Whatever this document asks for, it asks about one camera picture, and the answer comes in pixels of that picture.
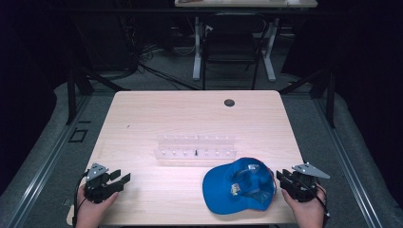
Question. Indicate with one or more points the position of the person's right hand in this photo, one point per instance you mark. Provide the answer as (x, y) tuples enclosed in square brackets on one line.
[(305, 213)]

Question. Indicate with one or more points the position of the black chair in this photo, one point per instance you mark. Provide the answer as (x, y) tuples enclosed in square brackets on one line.
[(231, 47)]

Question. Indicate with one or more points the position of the black metal stand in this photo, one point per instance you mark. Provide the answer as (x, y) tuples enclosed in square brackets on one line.
[(331, 98), (72, 95)]

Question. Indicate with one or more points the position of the black table grommet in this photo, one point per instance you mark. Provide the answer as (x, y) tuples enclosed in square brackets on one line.
[(229, 102)]

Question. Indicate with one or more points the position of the white-legged desk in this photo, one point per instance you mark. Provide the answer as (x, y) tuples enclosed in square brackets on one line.
[(240, 3)]

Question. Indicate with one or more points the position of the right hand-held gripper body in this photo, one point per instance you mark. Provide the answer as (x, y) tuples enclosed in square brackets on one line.
[(304, 185)]

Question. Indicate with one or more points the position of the blue baseball cap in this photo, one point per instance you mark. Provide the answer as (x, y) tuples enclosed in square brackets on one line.
[(234, 190)]

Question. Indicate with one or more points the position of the clear acrylic rack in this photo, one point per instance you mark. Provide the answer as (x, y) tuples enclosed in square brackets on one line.
[(195, 147)]

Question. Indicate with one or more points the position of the metal floor rail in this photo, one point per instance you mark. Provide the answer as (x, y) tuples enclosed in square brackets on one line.
[(38, 177), (348, 164)]

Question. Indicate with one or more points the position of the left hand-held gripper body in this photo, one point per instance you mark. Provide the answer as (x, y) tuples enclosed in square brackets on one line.
[(96, 185)]

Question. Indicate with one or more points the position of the person's left hand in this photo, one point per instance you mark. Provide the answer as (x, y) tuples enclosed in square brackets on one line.
[(92, 212)]

